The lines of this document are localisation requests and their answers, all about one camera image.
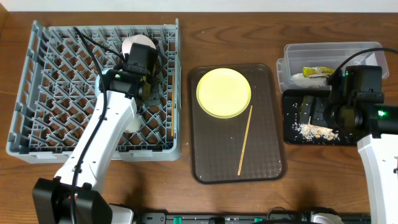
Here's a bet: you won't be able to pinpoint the black rectangular tray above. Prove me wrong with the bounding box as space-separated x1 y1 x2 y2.
282 89 372 146

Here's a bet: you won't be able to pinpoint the small white cup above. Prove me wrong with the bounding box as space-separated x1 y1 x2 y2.
124 113 142 133

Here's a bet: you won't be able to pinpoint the grey plastic dishwasher rack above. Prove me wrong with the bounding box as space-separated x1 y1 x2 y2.
6 22 182 164

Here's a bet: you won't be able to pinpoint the clear plastic waste bin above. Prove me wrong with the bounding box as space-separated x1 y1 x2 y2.
276 42 382 92

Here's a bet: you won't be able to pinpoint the brown plastic serving tray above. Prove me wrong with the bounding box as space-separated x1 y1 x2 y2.
187 64 287 185

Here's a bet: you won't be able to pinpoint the yellow round plate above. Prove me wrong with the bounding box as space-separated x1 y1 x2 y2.
196 68 252 119

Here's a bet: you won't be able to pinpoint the wooden chopstick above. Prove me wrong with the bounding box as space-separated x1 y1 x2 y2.
237 105 252 176
170 71 175 138

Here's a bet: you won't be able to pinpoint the rice food scraps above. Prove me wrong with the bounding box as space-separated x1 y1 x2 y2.
292 121 338 141

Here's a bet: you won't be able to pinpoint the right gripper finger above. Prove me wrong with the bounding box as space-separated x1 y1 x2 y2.
310 97 328 126
299 95 313 123

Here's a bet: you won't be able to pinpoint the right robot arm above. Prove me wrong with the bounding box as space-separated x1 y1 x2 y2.
299 65 397 223

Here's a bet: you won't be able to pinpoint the light blue bowl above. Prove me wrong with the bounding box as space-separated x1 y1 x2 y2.
94 68 109 96

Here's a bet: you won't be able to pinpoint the white paper napkin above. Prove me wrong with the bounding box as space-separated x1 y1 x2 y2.
292 73 329 90

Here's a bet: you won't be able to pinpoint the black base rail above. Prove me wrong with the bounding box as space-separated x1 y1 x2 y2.
136 212 373 224

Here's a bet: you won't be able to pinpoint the green snack wrapper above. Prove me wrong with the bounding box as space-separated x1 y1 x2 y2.
302 67 335 78

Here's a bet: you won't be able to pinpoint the pink white bowl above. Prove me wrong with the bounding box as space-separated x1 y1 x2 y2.
121 34 157 59

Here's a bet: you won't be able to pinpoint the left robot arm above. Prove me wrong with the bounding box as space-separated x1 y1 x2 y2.
32 42 157 223

